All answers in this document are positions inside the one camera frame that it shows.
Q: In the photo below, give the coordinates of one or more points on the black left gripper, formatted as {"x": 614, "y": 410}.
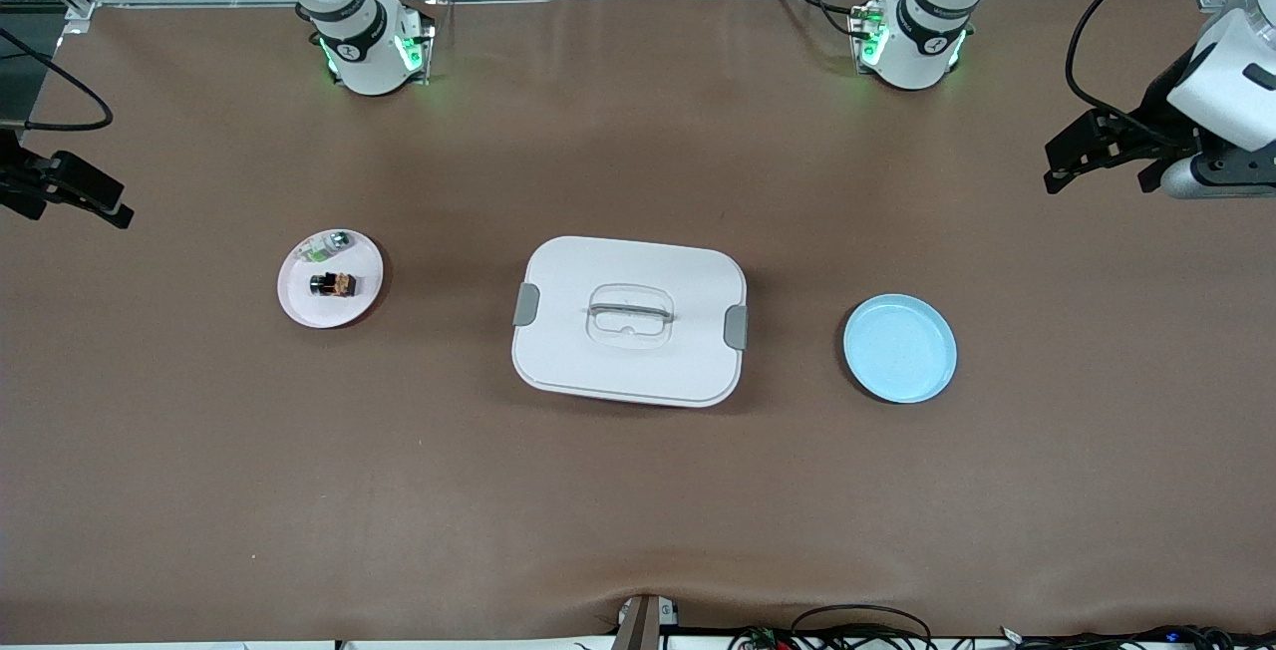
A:
{"x": 1162, "y": 104}

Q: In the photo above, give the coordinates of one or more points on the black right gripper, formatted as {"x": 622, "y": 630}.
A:
{"x": 14, "y": 178}

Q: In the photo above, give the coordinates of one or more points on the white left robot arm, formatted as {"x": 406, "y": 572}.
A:
{"x": 922, "y": 42}

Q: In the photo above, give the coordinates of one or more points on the grey box latch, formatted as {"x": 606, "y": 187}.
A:
{"x": 525, "y": 304}
{"x": 736, "y": 327}

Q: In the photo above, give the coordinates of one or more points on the white lidded plastic box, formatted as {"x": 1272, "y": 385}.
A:
{"x": 628, "y": 371}

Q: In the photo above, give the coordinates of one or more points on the light blue round plate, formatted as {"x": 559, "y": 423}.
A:
{"x": 899, "y": 349}

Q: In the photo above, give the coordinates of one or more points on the pink round plate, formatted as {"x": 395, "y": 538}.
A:
{"x": 349, "y": 311}

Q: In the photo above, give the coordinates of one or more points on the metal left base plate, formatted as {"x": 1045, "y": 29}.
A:
{"x": 855, "y": 27}

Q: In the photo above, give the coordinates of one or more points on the brown grey mounting post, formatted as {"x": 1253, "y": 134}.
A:
{"x": 638, "y": 625}

